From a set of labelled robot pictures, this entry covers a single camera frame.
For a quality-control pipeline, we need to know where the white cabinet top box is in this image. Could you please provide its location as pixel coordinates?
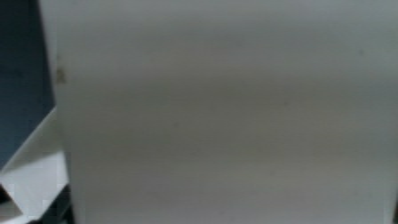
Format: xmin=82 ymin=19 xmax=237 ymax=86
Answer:
xmin=39 ymin=0 xmax=398 ymax=224

